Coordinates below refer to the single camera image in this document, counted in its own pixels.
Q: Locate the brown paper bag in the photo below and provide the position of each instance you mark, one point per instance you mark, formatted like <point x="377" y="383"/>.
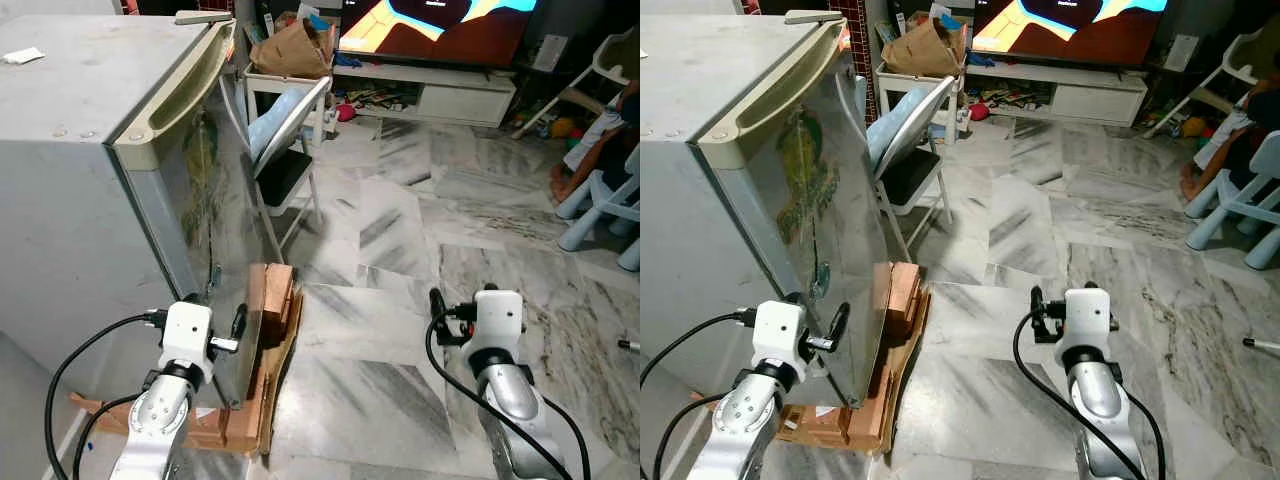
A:
<point x="925" y="50"/>
<point x="292" y="50"/>

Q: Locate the red toy ball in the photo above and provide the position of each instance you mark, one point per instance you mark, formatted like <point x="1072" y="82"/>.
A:
<point x="345" y="112"/>
<point x="979" y="111"/>

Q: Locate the white paper slip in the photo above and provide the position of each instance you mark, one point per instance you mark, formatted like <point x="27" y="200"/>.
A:
<point x="22" y="56"/>

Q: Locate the white high chair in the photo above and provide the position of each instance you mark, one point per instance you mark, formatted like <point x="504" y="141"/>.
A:
<point x="612" y="62"/>
<point x="1245" y="55"/>

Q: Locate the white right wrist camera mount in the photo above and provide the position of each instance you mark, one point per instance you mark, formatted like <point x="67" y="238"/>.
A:
<point x="498" y="318"/>
<point x="1088" y="315"/>

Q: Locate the white grey fridge body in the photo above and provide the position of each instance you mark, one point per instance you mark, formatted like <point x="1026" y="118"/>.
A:
<point x="60" y="160"/>
<point x="700" y="160"/>

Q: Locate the orange toy ball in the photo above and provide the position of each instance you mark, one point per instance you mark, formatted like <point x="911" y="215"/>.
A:
<point x="1193" y="127"/>
<point x="562" y="128"/>

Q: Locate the fridge door with plant sticker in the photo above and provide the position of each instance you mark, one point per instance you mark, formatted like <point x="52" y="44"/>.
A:
<point x="810" y="200"/>
<point x="192" y="190"/>

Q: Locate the light blue plastic chair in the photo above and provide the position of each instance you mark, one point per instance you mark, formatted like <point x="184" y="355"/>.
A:
<point x="1250" y="195"/>
<point x="605" y="200"/>

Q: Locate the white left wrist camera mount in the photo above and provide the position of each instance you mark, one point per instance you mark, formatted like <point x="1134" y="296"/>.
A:
<point x="187" y="335"/>
<point x="778" y="330"/>

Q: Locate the white folding chair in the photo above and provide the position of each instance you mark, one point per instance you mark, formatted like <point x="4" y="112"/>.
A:
<point x="910" y="125"/>
<point x="285" y="125"/>

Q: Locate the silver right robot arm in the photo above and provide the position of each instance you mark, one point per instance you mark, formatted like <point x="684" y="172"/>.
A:
<point x="515" y="410"/>
<point x="1100" y="405"/>

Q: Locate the grey flat bar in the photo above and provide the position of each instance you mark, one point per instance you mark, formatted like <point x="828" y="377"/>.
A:
<point x="203" y="17"/>
<point x="815" y="16"/>

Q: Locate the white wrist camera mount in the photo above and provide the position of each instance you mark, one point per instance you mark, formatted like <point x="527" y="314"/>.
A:
<point x="1088" y="315"/>
<point x="187" y="335"/>
<point x="498" y="318"/>
<point x="778" y="330"/>

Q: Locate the seated person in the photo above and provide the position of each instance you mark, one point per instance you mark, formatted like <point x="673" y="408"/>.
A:
<point x="600" y="140"/>
<point x="1230" y="145"/>

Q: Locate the flat screen television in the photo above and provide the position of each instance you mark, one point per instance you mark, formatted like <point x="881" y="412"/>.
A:
<point x="1070" y="28"/>
<point x="440" y="28"/>

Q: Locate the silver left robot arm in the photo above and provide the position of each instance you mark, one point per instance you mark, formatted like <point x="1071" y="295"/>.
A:
<point x="150" y="432"/>
<point x="735" y="430"/>

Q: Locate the white television cabinet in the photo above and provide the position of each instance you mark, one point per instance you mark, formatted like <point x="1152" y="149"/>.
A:
<point x="1085" y="96"/>
<point x="450" y="98"/>

